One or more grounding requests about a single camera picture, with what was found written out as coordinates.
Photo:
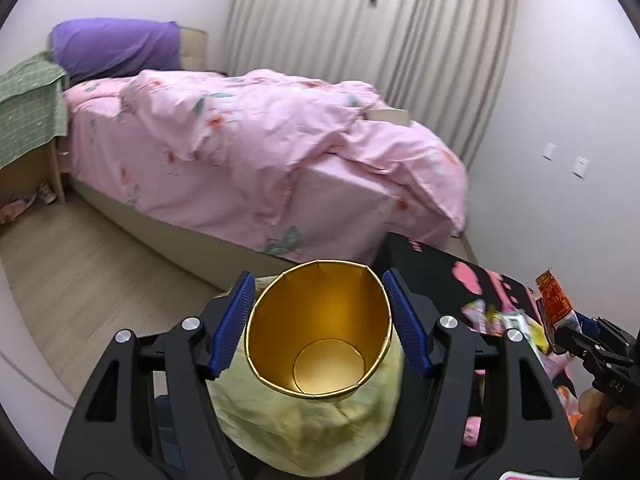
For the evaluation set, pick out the red orange snack wrapper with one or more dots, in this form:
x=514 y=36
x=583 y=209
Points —
x=555 y=305

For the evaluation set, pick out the pink floral duvet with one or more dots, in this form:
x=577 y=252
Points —
x=275 y=125

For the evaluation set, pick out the white wall switch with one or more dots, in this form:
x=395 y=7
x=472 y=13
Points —
x=580 y=167
x=549 y=151

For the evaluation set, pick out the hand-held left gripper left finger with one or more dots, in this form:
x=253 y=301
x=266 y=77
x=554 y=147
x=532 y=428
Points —
x=235 y=325

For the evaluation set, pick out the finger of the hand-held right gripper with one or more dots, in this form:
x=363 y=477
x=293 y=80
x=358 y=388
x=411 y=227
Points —
x=586 y=323
x=570 y=344

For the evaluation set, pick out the yellow silver snack packet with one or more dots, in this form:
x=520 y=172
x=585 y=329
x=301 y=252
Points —
x=481 y=314

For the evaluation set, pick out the green checked cloth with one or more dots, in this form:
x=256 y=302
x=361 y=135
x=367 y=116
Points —
x=25 y=110

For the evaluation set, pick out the beige striped curtain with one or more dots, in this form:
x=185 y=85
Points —
x=350 y=35

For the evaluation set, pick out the bed with beige headboard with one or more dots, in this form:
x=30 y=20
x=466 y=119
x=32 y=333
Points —
x=192 y=47

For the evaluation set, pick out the pink bed sheet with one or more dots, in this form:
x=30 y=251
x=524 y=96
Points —
x=100 y=150

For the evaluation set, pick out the black mat with pink print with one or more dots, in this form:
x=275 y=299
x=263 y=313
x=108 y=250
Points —
x=435 y=270

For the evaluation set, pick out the pink toy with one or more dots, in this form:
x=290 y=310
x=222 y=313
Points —
x=556 y=367

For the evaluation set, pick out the purple pillow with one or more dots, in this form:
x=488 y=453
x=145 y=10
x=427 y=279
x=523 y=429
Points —
x=115 y=47

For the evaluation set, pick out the patterned slipper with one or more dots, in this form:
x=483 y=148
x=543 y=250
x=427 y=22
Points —
x=46 y=194

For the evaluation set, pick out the wooden nightstand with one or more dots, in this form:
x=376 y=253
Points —
x=30 y=175

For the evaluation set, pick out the person's right hand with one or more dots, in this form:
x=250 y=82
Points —
x=591 y=417

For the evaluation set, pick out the pink slipper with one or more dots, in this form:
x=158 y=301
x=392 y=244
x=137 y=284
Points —
x=15 y=211

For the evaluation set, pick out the beige box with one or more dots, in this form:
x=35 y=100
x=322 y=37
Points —
x=390 y=115

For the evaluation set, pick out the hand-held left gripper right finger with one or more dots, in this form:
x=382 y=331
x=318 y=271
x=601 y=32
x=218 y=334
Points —
x=407 y=325

